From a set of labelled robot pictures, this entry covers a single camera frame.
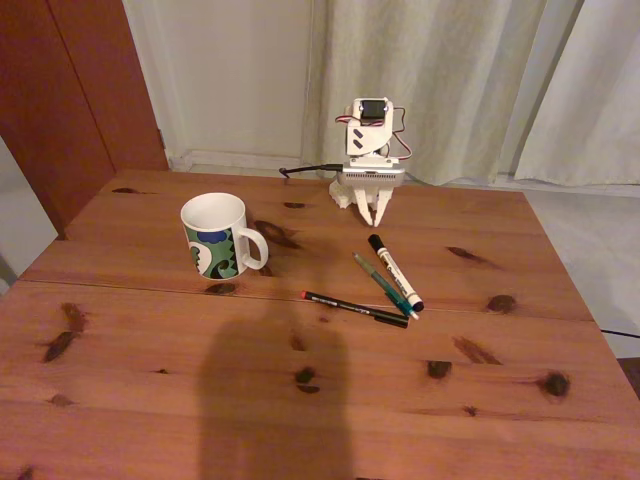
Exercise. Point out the white door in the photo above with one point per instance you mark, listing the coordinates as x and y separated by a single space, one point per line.
235 75

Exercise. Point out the silver gripper camera box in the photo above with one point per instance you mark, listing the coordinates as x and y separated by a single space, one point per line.
372 176

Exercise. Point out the black pen red end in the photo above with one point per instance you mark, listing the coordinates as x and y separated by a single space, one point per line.
355 309

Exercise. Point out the white mug green blue pattern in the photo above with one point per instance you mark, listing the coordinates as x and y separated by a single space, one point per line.
215 250

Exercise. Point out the brown wooden cabinet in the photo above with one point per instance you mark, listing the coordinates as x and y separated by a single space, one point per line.
65 110

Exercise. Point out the green pen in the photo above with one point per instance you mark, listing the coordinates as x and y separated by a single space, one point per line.
382 282

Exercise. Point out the white fabric curtain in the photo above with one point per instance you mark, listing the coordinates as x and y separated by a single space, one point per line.
440 85
595 110

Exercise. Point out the white marker black cap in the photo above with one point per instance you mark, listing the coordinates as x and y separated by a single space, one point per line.
397 275

